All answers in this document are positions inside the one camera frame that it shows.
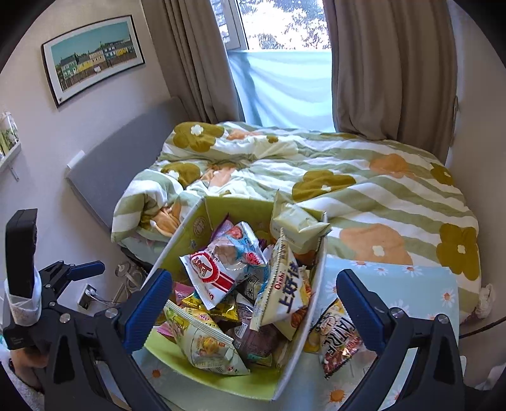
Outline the window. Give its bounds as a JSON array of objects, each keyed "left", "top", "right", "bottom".
[{"left": 211, "top": 0, "right": 331, "bottom": 53}]

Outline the wall socket with plug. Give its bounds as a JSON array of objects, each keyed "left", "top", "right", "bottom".
[{"left": 76, "top": 284, "right": 119, "bottom": 310}]

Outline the green cardboard box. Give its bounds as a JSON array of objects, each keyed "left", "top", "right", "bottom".
[{"left": 141, "top": 195, "right": 330, "bottom": 402}]

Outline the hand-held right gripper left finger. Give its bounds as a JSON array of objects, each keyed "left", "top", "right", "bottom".
[{"left": 43, "top": 268, "right": 174, "bottom": 411}]

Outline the black cable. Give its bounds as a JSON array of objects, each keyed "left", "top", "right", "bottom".
[{"left": 459, "top": 306, "right": 503, "bottom": 341}]

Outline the person's left hand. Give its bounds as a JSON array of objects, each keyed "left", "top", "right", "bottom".
[{"left": 10, "top": 343, "right": 51, "bottom": 371}]

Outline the light blue window cloth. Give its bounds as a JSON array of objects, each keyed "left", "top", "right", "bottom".
[{"left": 228, "top": 48, "right": 337, "bottom": 132}]

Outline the grey padded headboard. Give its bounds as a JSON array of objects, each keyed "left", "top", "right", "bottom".
[{"left": 64, "top": 96, "right": 191, "bottom": 235}]

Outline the pile of snack packets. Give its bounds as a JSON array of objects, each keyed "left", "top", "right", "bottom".
[{"left": 156, "top": 190, "right": 332, "bottom": 377}]

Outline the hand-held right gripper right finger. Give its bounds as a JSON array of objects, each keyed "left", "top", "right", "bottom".
[{"left": 336, "top": 269, "right": 466, "bottom": 411}]

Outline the white crumpled cloth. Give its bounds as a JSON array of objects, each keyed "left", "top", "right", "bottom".
[{"left": 475, "top": 284, "right": 496, "bottom": 317}]

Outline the framed houses picture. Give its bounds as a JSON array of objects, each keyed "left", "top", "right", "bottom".
[{"left": 40, "top": 15, "right": 146, "bottom": 109}]

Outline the brown striped snack bag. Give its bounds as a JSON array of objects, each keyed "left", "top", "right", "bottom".
[{"left": 307, "top": 298, "right": 369, "bottom": 381}]

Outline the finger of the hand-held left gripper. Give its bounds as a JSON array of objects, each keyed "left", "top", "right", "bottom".
[
  {"left": 53, "top": 302, "right": 119, "bottom": 322},
  {"left": 39, "top": 260, "right": 106, "bottom": 308}
]

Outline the floral striped blanket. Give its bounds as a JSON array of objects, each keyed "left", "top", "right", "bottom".
[{"left": 110, "top": 120, "right": 482, "bottom": 329}]

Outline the person's left forearm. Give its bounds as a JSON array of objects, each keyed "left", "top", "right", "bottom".
[{"left": 0, "top": 356, "right": 45, "bottom": 398}]

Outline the beige curtain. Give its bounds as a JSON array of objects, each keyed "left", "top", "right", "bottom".
[
  {"left": 141, "top": 0, "right": 246, "bottom": 124},
  {"left": 322, "top": 0, "right": 460, "bottom": 159}
]

